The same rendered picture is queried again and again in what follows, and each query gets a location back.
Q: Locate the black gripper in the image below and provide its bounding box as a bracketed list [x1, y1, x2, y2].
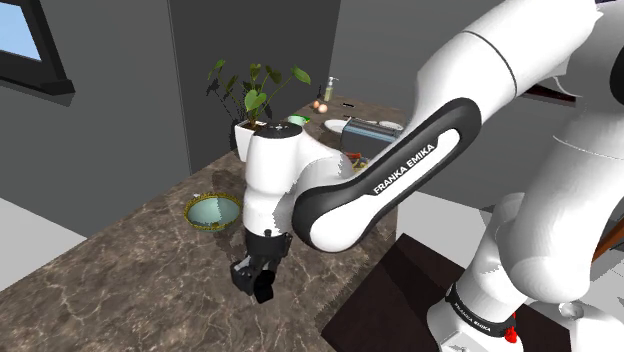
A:
[230, 228, 294, 305]

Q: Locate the green bowl with gold rim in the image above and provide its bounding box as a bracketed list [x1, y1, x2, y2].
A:
[183, 192, 243, 233]

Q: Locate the dark robot stand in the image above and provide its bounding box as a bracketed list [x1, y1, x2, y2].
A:
[320, 232, 573, 352]

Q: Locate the small colourful object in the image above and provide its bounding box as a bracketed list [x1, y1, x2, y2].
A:
[344, 151, 370, 173]

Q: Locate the potted plant in white pot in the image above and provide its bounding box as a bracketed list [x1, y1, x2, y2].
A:
[206, 58, 312, 163]

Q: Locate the grey toaster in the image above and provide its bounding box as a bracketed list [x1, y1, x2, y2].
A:
[339, 116, 397, 158]

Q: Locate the green soap dispenser bottle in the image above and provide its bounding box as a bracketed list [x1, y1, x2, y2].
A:
[323, 76, 340, 104]

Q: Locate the black framed window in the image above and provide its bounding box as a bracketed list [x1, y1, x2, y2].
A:
[0, 0, 76, 97]

